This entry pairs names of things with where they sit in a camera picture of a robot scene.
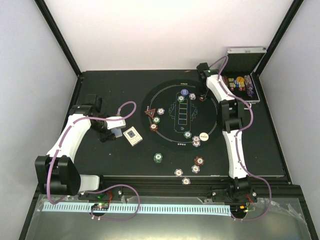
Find white playing card box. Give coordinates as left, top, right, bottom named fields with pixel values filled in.
left=123, top=126, right=143, bottom=147

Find blue chip on rail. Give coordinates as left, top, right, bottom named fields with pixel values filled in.
left=182, top=177, right=191, bottom=185

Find round black poker mat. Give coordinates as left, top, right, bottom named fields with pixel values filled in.
left=141, top=79, right=224, bottom=152

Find brown chips row in case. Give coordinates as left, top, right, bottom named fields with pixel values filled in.
left=222, top=76, right=230, bottom=87

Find blue chip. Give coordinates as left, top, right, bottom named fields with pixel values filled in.
left=174, top=168, right=183, bottom=177
left=191, top=165, right=200, bottom=174
left=182, top=177, right=191, bottom=185

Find green poker chips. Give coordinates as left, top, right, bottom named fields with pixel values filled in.
left=177, top=95, right=185, bottom=103
left=153, top=116, right=160, bottom=124

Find red triangular marker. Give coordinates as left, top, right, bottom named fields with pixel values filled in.
left=144, top=108, right=157, bottom=119

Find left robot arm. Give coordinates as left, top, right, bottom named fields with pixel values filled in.
left=34, top=94, right=126, bottom=200

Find purple chips row in case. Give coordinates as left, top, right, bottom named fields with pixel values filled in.
left=244, top=75, right=254, bottom=98

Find green poker chip stack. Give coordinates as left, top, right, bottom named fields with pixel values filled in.
left=153, top=152, right=163, bottom=164

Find white slotted cable duct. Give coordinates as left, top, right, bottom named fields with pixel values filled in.
left=42, top=202, right=231, bottom=217

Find purple small blind button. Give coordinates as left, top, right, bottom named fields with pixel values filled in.
left=180, top=88, right=189, bottom=97

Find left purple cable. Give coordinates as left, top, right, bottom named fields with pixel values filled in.
left=46, top=100, right=140, bottom=222

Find yellow button in case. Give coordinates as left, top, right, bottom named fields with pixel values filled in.
left=236, top=76, right=245, bottom=85

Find aluminium poker case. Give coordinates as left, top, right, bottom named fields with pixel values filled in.
left=221, top=46, right=267, bottom=104

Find white dealer button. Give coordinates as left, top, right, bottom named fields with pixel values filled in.
left=199, top=132, right=209, bottom=142

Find purple cable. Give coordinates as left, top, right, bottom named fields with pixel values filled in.
left=208, top=55, right=273, bottom=223
left=46, top=100, right=140, bottom=222

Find brown poker chip stack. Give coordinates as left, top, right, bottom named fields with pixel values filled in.
left=194, top=156, right=205, bottom=166

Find blue playing card deck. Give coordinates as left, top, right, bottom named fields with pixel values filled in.
left=111, top=128, right=123, bottom=138

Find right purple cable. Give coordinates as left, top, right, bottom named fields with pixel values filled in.
left=208, top=55, right=273, bottom=223

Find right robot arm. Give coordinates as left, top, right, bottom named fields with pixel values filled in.
left=196, top=62, right=251, bottom=202

